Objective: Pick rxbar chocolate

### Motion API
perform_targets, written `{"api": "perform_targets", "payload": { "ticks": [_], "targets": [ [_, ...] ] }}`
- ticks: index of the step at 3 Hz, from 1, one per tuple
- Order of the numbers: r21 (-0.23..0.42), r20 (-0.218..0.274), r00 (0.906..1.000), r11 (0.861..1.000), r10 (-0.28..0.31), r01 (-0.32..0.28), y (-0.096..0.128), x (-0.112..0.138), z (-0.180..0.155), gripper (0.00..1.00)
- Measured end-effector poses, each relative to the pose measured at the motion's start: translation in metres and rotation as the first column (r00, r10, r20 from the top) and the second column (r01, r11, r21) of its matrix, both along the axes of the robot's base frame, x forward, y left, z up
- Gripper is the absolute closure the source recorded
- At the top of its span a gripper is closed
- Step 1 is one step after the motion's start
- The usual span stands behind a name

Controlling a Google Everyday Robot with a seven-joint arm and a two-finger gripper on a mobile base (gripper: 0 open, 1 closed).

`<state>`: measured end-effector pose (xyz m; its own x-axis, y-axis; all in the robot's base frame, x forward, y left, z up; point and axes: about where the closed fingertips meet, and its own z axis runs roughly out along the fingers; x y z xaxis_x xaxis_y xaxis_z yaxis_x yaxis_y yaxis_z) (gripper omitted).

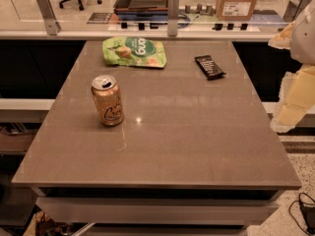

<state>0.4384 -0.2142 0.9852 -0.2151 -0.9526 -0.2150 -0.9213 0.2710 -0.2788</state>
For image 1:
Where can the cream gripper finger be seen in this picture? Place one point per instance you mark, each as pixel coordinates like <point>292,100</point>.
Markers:
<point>296,97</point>
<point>282,39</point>

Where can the black rxbar chocolate bar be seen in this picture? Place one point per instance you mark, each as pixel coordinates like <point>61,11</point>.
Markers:
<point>209,67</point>

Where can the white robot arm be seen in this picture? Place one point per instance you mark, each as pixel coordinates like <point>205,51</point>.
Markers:
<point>302,41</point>

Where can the cardboard box with label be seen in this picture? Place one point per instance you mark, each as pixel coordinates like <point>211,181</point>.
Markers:
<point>235,10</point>

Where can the black power adapter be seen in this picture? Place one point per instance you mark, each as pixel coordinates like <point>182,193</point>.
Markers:
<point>308,213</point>

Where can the green snack chip bag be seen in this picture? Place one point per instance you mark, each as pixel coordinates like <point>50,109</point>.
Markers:
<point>134,51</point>

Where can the gold soda can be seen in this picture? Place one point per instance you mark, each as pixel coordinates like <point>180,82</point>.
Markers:
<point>107,100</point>

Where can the grey table drawer base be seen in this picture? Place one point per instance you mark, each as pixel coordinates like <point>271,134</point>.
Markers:
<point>165,216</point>

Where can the right metal glass bracket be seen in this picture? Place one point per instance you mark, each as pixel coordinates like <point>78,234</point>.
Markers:
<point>300,6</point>

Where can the metal glass bracket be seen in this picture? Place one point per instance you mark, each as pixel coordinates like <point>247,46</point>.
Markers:
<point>51,24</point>
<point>300,6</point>
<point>172,17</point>

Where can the middle metal glass bracket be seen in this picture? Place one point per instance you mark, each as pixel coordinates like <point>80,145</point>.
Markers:
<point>172,17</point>

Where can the left metal glass bracket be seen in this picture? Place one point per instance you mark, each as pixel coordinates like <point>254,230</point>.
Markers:
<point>51,24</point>

